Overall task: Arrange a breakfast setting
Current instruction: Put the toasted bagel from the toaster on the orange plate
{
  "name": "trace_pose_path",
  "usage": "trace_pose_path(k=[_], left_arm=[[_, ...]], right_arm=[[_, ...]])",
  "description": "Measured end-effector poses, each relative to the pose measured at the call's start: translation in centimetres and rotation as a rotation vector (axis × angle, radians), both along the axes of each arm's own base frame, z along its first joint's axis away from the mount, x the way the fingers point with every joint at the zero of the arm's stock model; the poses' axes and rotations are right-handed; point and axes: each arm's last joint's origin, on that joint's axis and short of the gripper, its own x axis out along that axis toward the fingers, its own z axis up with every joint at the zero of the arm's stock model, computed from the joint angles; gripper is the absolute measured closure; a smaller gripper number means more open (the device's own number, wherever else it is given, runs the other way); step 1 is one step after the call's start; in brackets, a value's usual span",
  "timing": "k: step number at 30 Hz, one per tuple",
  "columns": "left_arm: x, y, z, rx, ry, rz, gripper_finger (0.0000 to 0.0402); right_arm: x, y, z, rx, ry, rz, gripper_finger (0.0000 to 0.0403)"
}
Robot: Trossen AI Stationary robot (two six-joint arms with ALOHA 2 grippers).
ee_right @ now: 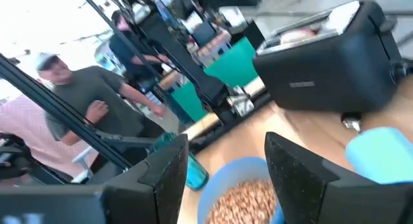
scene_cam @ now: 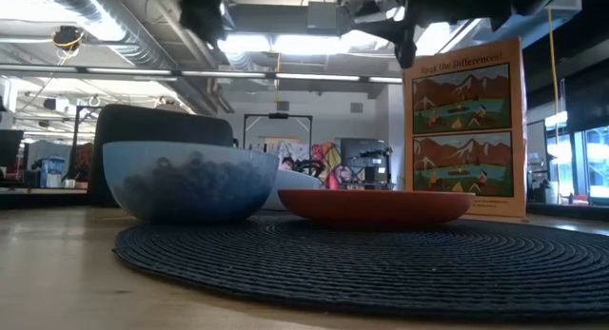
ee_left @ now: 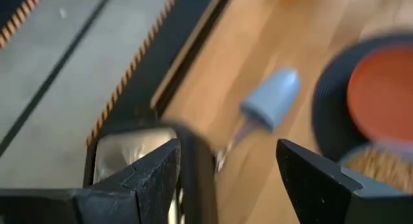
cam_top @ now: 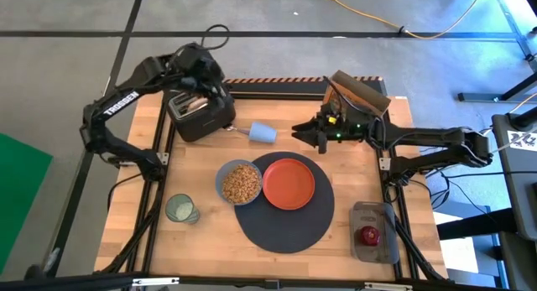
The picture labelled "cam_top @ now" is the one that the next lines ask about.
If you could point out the light blue cup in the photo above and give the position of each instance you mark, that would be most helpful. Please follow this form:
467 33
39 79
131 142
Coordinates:
263 133

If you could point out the blue translucent bowl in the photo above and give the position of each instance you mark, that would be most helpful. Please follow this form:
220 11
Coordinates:
219 180

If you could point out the green drinking glass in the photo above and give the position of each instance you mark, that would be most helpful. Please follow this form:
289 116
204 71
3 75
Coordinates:
181 208

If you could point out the dark round woven placemat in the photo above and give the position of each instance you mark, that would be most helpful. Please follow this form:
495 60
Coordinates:
285 232

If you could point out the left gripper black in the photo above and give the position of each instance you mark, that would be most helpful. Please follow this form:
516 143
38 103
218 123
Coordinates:
197 66

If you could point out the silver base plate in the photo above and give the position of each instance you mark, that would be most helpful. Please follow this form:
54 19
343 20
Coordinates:
163 158
385 163

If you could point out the black metal stand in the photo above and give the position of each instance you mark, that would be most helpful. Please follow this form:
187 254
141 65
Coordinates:
514 24

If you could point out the yellow tag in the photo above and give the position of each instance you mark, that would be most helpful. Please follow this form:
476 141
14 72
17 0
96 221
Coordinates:
331 120

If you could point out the orange cereal box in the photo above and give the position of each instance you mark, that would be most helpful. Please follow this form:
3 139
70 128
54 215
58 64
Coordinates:
356 89

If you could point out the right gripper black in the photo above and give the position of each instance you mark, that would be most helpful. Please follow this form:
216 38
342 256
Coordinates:
344 125

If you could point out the red apple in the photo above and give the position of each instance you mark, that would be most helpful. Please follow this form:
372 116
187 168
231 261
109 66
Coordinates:
370 235

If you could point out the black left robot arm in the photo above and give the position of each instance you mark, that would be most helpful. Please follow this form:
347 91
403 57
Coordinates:
119 103

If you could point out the black backboard panel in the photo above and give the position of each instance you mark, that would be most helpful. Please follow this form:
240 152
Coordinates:
272 89

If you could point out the white marker sheet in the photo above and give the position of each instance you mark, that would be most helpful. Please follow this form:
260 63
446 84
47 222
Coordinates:
522 140

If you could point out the orange plate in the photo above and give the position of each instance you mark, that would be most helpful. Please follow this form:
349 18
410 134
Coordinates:
288 184

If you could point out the brown cereal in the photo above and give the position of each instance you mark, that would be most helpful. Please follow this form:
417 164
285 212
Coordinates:
241 184

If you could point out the grey plastic tray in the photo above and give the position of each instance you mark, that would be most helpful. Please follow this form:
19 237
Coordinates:
371 215

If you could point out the black aluminium table frame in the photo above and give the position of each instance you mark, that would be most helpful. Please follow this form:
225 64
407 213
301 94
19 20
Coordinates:
152 236

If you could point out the grey cart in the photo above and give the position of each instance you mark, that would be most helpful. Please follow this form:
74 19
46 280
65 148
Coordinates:
520 190

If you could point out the black front crossbar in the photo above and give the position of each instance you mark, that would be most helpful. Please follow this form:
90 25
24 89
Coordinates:
230 283

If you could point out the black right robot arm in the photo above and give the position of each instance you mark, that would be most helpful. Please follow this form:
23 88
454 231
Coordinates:
432 140

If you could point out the white metal bracket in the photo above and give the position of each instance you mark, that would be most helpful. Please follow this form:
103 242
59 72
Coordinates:
155 281
388 287

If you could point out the hazard stripe tape at table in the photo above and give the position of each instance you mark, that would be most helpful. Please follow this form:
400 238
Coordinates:
272 80

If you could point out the green floor mat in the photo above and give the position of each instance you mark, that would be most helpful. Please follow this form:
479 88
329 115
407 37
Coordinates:
21 190

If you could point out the black toaster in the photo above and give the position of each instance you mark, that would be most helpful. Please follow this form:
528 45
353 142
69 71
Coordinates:
201 123

